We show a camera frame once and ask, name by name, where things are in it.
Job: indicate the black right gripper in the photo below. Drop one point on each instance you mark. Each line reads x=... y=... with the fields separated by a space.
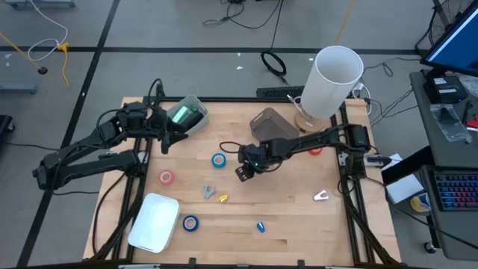
x=255 y=157

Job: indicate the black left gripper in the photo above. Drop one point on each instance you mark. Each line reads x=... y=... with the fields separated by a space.
x=160 y=123

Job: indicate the green mini stapler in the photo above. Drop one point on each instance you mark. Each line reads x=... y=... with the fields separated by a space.
x=194 y=109
x=181 y=115

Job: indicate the black stapler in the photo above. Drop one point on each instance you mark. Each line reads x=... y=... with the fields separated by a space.
x=194 y=119

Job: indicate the yellow staple remover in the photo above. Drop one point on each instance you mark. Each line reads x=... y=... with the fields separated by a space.
x=223 y=198

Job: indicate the light blue tape roll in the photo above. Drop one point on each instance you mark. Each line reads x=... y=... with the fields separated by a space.
x=214 y=160

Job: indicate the pink tape roll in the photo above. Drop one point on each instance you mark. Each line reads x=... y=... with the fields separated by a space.
x=161 y=178

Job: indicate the light blue staple remover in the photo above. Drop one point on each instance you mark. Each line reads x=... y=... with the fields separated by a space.
x=207 y=192

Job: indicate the red tape roll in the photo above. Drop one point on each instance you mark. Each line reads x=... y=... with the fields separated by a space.
x=315 y=152

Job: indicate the dark blue tape roll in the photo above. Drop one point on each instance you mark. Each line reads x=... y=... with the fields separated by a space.
x=185 y=223

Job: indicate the lavender staple remover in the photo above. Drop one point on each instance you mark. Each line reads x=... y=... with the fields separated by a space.
x=320 y=196

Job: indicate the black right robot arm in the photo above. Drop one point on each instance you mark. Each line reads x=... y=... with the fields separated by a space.
x=317 y=140

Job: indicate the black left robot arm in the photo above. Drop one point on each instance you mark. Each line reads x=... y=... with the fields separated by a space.
x=82 y=164

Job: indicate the beige plastic bin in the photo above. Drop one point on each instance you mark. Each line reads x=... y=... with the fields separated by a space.
x=190 y=100

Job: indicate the grey translucent plastic bin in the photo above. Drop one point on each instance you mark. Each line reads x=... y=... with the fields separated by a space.
x=272 y=125

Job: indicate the white plastic tray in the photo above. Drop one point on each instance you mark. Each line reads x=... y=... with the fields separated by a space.
x=155 y=224

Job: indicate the black power strip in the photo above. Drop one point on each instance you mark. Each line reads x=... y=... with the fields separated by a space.
x=280 y=92

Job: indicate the white shade table lamp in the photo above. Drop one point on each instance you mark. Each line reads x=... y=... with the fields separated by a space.
x=330 y=86

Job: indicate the black power adapter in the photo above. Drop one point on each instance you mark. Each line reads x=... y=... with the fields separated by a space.
x=377 y=160

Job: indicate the black floor disc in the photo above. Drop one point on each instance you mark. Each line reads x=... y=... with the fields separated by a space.
x=42 y=70

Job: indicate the white cardboard box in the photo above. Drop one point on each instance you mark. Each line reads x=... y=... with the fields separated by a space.
x=403 y=187

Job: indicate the yellow and blue round object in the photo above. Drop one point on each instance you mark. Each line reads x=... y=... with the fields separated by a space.
x=420 y=203

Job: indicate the grey side desk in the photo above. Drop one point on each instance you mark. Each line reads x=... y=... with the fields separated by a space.
x=433 y=149

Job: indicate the clear plastic bag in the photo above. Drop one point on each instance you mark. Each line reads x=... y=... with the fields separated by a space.
x=448 y=123

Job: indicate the backlit rainbow keyboard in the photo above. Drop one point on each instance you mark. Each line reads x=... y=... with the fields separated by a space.
x=457 y=190

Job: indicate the black box device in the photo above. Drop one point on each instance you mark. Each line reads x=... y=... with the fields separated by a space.
x=444 y=89

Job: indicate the grey rolling cart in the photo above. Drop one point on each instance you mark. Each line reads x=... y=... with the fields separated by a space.
x=455 y=235

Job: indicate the computer monitor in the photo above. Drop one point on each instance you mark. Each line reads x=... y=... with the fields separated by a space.
x=455 y=48

